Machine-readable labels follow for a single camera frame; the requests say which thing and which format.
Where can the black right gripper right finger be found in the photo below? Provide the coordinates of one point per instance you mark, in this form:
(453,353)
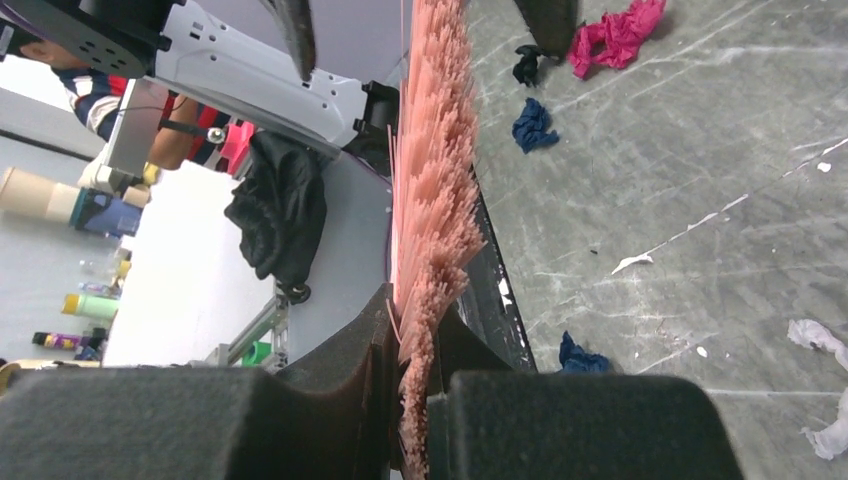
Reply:
(490,421)

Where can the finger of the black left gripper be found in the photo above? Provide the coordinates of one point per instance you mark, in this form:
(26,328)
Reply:
(294,19)

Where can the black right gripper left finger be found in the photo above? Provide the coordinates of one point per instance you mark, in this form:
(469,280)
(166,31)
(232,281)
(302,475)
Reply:
(326,416)

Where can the pink hand brush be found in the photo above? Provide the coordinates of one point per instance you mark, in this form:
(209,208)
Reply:
(434,232)

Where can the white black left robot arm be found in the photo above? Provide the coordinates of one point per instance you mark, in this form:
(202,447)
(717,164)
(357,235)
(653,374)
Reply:
(185,48)

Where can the dark blue scrap centre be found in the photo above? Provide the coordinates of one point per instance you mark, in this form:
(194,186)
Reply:
(575,359)

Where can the dark blue scrap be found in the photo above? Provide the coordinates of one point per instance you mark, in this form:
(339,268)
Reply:
(575,359)
(532,129)

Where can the black cloth bag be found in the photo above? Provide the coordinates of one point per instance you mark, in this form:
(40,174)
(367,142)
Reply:
(280,209)

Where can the black paper scrap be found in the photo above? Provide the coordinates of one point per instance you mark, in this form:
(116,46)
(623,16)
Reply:
(526,70)

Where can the dark blue scrap left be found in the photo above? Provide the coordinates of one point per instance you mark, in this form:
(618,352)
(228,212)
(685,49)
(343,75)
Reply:
(532,129)

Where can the magenta paper scrap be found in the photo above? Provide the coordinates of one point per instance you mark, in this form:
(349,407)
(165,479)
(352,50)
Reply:
(616,39)

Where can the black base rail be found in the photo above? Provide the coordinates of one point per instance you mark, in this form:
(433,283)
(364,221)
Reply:
(489,306)

